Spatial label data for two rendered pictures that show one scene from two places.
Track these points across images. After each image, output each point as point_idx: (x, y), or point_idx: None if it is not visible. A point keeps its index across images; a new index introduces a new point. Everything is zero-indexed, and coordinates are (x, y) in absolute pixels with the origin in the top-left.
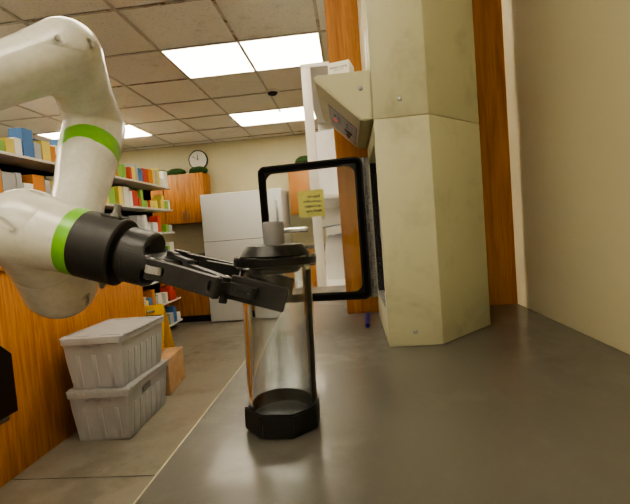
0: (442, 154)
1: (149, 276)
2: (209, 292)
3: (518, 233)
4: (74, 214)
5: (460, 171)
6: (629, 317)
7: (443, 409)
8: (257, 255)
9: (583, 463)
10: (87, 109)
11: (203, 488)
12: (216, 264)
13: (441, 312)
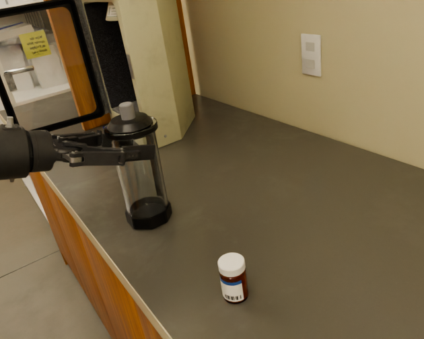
0: (162, 8)
1: (75, 164)
2: (120, 162)
3: (188, 43)
4: None
5: (170, 16)
6: (270, 99)
7: (221, 179)
8: (132, 130)
9: (291, 181)
10: None
11: (154, 261)
12: (84, 139)
13: (178, 120)
